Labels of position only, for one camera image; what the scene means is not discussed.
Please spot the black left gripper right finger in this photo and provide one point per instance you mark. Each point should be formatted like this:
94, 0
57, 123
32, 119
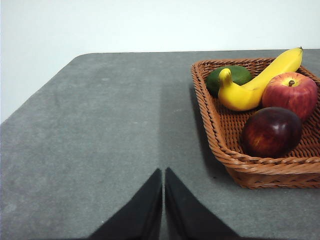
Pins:
185, 215

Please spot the red apple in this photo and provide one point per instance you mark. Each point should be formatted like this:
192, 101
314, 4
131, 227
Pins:
292, 100

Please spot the yellow banana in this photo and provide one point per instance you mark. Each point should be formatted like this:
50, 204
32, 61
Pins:
240, 97

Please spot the green avocado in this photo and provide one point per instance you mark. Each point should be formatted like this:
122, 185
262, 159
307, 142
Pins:
215, 80

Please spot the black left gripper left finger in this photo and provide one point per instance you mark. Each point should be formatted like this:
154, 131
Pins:
142, 215

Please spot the brown wicker basket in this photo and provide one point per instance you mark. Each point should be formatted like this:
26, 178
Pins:
262, 172

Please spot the dark red plum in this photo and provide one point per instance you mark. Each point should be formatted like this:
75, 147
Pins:
272, 132

